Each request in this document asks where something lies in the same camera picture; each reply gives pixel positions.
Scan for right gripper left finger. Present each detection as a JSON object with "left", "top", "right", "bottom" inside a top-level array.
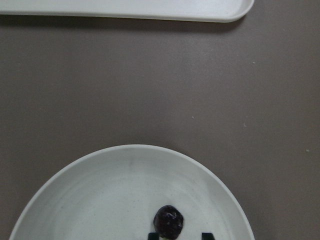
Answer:
[{"left": 147, "top": 232, "right": 159, "bottom": 240}]

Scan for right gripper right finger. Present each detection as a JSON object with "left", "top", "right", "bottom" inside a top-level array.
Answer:
[{"left": 201, "top": 232, "right": 215, "bottom": 240}]

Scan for beige round plate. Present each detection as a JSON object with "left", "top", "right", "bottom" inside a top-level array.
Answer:
[{"left": 10, "top": 144, "right": 254, "bottom": 240}]

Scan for beige rectangular tray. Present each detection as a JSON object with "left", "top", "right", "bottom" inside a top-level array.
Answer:
[{"left": 0, "top": 0, "right": 255, "bottom": 23}]

